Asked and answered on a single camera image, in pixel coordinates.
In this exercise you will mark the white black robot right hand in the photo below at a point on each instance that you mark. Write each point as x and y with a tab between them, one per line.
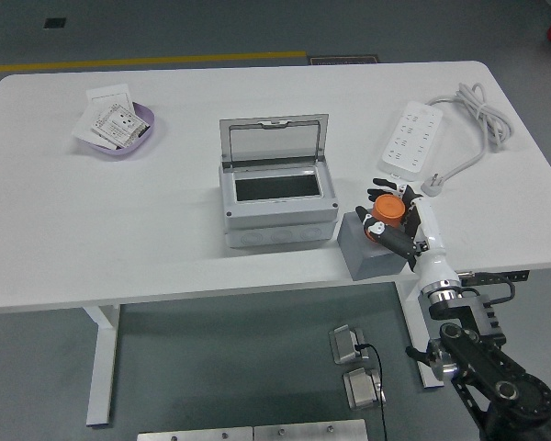
434	239

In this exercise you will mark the orange cylinder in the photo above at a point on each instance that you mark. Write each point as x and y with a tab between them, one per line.
390	209

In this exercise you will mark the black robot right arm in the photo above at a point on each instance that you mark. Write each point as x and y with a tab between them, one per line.
477	363

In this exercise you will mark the grey cube block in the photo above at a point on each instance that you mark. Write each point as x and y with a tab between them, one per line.
372	266

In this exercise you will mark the grey plastic junction box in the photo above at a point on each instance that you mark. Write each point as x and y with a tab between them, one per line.
280	220

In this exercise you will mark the white table leg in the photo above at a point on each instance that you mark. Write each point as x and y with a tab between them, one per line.
413	317
102	367

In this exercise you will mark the white power strip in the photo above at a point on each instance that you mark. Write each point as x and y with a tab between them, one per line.
411	138

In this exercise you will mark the silver foot pedal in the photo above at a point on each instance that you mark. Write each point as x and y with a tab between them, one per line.
360	390
344	344

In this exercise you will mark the dark floor sign plate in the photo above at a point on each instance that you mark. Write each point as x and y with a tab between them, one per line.
344	59

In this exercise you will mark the grey metal plate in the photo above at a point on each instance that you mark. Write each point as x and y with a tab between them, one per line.
310	431
193	434

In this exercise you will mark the purple plastic tray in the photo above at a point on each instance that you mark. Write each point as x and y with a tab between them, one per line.
144	120

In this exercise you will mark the yellow floor tape line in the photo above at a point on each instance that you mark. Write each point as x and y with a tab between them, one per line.
142	60

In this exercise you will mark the white printed leaflet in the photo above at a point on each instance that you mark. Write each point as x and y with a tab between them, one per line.
108	94

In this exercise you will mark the white paper packet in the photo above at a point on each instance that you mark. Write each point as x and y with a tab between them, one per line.
83	126

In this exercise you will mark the black floor socket cover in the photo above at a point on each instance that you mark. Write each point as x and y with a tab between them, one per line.
55	23

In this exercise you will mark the white wall socket plate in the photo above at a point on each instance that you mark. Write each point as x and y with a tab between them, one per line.
117	124

